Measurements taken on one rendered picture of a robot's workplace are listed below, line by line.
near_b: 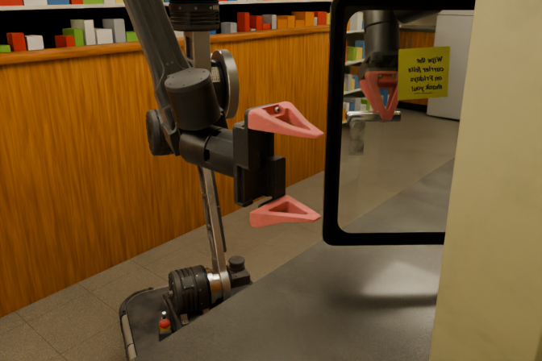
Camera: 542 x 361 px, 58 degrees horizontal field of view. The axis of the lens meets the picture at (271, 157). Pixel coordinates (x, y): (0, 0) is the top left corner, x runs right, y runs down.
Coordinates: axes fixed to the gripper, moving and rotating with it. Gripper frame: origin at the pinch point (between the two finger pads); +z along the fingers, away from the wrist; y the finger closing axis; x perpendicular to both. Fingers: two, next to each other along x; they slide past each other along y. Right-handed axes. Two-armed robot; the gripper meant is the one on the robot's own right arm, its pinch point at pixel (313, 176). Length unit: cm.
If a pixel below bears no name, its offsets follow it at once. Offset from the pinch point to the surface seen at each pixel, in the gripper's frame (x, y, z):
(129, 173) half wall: 92, -71, -183
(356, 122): 20.4, 0.9, -6.9
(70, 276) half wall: 53, -115, -183
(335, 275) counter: 20.0, -25.8, -9.1
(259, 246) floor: 144, -120, -139
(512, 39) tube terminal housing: 8.7, 15.1, 15.9
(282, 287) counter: 11.5, -25.8, -13.5
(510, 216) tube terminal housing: 8.8, -2.2, 18.3
